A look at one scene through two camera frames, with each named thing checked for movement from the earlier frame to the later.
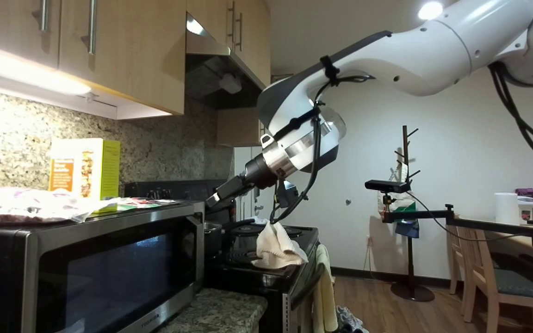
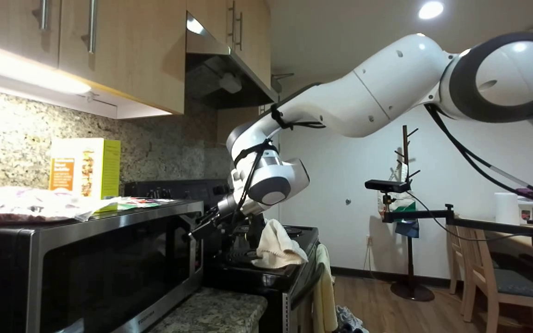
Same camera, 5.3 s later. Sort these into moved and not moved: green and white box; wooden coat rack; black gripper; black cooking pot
Moved: black gripper
Not moved: wooden coat rack; green and white box; black cooking pot
